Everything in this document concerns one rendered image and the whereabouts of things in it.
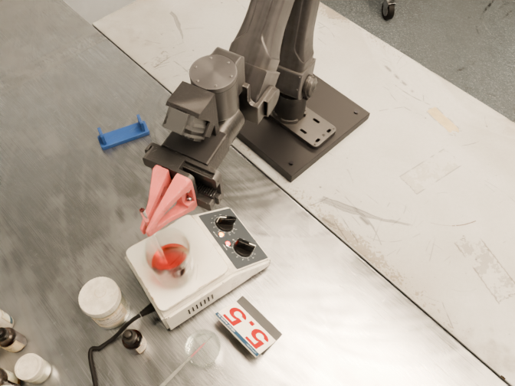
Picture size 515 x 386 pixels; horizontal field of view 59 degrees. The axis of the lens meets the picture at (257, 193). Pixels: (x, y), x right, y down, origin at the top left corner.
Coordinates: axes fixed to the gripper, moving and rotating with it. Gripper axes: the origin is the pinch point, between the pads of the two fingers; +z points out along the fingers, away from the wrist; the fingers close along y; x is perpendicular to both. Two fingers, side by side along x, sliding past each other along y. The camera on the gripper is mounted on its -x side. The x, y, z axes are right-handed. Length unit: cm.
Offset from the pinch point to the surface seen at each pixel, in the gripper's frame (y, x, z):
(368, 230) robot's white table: 24.4, 25.7, -25.1
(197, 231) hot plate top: 0.0, 16.2, -7.8
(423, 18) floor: 10, 124, -216
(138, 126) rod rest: -25.7, 24.8, -25.7
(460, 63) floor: 38, 122, -189
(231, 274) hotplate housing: 7.7, 18.2, -4.5
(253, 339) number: 14.9, 21.8, 2.0
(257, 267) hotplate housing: 10.4, 21.3, -8.4
